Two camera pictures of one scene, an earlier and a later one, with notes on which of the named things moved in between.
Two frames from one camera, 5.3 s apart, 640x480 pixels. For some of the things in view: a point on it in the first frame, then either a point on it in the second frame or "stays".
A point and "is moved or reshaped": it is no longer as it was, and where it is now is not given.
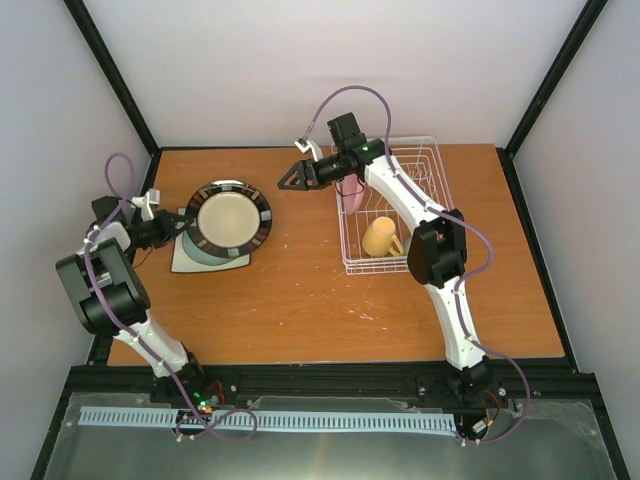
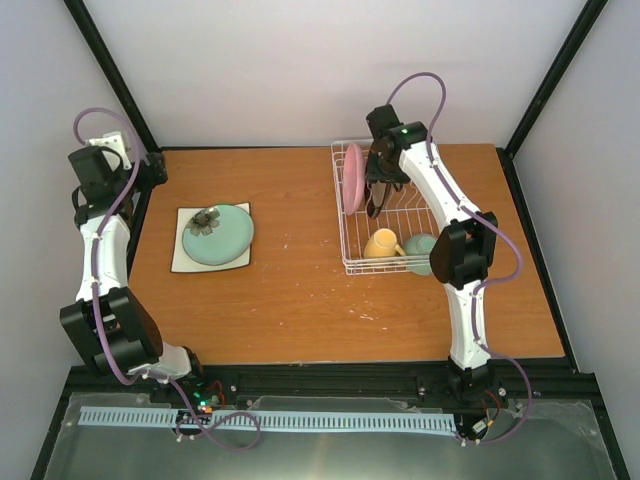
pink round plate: [350, 188] stays
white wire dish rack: [375, 238] stays
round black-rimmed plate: [231, 218] -> [376, 196]
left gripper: [166, 226] -> [159, 170]
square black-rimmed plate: [183, 261] stays
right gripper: [309, 168] -> [374, 175]
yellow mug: [380, 239] is moved or reshaped
